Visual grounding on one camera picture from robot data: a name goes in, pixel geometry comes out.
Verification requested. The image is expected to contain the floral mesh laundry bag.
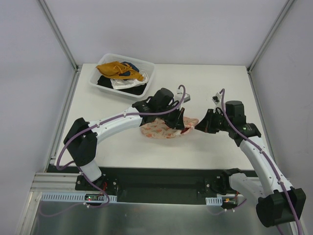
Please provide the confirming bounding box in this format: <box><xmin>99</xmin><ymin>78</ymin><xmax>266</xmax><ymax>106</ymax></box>
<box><xmin>140</xmin><ymin>117</ymin><xmax>199</xmax><ymax>139</ymax></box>

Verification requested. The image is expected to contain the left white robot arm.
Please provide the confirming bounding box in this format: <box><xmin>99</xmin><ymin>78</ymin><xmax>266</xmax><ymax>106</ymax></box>
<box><xmin>61</xmin><ymin>85</ymin><xmax>190</xmax><ymax>190</ymax></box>

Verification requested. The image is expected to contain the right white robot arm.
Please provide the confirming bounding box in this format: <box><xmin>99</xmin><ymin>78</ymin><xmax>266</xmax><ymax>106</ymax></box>
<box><xmin>195</xmin><ymin>96</ymin><xmax>306</xmax><ymax>227</ymax></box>

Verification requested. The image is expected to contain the dark red bra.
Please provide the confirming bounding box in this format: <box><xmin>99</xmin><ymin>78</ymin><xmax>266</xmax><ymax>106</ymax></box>
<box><xmin>180</xmin><ymin>127</ymin><xmax>192</xmax><ymax>135</ymax></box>

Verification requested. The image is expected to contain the white plastic basket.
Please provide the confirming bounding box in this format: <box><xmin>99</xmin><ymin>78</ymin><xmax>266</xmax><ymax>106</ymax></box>
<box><xmin>89</xmin><ymin>53</ymin><xmax>155</xmax><ymax>99</ymax></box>

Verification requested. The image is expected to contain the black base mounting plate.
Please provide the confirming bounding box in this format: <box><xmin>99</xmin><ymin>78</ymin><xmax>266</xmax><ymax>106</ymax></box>
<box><xmin>74</xmin><ymin>165</ymin><xmax>255</xmax><ymax>204</ymax></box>

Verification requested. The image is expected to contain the dark blue garment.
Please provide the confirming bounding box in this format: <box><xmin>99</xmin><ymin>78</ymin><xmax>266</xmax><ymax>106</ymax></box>
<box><xmin>119</xmin><ymin>62</ymin><xmax>143</xmax><ymax>81</ymax></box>

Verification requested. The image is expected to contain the white satin garment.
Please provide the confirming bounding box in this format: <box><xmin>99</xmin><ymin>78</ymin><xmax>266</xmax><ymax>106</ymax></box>
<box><xmin>111</xmin><ymin>71</ymin><xmax>149</xmax><ymax>90</ymax></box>

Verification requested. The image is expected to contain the black garment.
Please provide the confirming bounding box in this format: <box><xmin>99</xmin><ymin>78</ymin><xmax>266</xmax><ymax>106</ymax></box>
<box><xmin>97</xmin><ymin>75</ymin><xmax>147</xmax><ymax>95</ymax></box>

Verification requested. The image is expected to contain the mustard yellow garment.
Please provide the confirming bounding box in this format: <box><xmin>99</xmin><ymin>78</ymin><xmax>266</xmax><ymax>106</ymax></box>
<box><xmin>95</xmin><ymin>61</ymin><xmax>145</xmax><ymax>82</ymax></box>

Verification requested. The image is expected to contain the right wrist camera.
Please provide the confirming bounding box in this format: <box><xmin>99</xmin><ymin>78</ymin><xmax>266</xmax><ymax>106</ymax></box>
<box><xmin>212</xmin><ymin>93</ymin><xmax>222</xmax><ymax>108</ymax></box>

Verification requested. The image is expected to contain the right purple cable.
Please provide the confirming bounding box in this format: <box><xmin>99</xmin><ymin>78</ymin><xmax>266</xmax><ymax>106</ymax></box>
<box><xmin>206</xmin><ymin>88</ymin><xmax>301</xmax><ymax>235</ymax></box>

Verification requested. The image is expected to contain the purple cable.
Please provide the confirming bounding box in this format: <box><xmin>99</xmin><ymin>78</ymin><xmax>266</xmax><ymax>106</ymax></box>
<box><xmin>206</xmin><ymin>88</ymin><xmax>301</xmax><ymax>235</ymax></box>
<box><xmin>39</xmin><ymin>84</ymin><xmax>186</xmax><ymax>217</ymax></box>

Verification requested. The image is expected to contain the right white cable duct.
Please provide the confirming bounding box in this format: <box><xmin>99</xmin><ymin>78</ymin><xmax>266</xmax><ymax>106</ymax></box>
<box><xmin>205</xmin><ymin>196</ymin><xmax>223</xmax><ymax>206</ymax></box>

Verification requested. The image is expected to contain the white cable duct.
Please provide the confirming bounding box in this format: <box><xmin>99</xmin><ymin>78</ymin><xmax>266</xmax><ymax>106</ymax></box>
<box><xmin>205</xmin><ymin>196</ymin><xmax>223</xmax><ymax>206</ymax></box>
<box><xmin>41</xmin><ymin>192</ymin><xmax>117</xmax><ymax>203</ymax></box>

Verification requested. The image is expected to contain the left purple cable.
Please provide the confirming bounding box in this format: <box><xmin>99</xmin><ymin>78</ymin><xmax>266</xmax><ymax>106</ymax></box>
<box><xmin>39</xmin><ymin>84</ymin><xmax>186</xmax><ymax>217</ymax></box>

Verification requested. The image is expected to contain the right aluminium frame post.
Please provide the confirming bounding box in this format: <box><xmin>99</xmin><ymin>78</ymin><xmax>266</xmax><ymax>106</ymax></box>
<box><xmin>247</xmin><ymin>0</ymin><xmax>296</xmax><ymax>74</ymax></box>

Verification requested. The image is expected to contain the aluminium frame post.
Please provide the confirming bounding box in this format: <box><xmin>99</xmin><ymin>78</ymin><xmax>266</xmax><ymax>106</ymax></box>
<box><xmin>247</xmin><ymin>0</ymin><xmax>296</xmax><ymax>74</ymax></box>
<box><xmin>36</xmin><ymin>0</ymin><xmax>79</xmax><ymax>71</ymax></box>

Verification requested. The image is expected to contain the left white cable duct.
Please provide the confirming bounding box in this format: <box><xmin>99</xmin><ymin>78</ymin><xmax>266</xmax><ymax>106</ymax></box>
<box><xmin>41</xmin><ymin>192</ymin><xmax>117</xmax><ymax>203</ymax></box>

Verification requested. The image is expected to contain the left aluminium frame post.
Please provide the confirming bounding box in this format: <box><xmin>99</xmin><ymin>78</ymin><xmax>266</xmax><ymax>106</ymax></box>
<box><xmin>36</xmin><ymin>0</ymin><xmax>79</xmax><ymax>71</ymax></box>

